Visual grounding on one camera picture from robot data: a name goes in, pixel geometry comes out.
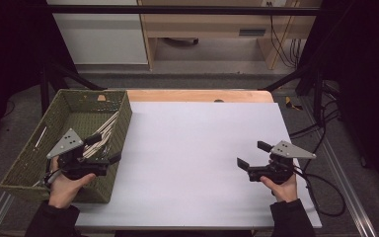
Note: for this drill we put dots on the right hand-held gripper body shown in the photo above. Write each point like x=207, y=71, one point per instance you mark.
x=276, y=171

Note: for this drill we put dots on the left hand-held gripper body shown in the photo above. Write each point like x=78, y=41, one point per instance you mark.
x=79, y=168

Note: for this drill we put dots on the green woven basket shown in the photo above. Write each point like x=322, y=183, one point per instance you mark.
x=79, y=118

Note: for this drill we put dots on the person's right hand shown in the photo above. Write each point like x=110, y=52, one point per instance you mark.
x=284, y=192

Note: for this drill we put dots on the person's left hand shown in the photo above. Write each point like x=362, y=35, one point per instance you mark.
x=64, y=192

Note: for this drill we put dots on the yellow and black object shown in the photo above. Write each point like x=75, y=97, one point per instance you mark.
x=289, y=102

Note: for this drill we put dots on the white table sheet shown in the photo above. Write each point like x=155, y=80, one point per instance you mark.
x=184, y=158

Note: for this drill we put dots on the black metal stand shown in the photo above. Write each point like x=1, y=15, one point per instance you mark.
x=44, y=89
x=316, y=89

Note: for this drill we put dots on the white cabinet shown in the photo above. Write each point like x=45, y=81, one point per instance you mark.
x=102, y=39

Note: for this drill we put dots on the black curtain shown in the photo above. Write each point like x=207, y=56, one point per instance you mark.
x=365, y=65
x=10, y=49

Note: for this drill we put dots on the dark chair base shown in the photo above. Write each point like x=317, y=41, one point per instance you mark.
x=181, y=41

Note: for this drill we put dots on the wooden desk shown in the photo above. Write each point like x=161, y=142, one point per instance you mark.
x=207, y=24

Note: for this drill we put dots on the black horizontal bar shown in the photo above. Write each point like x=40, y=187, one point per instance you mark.
x=177, y=10

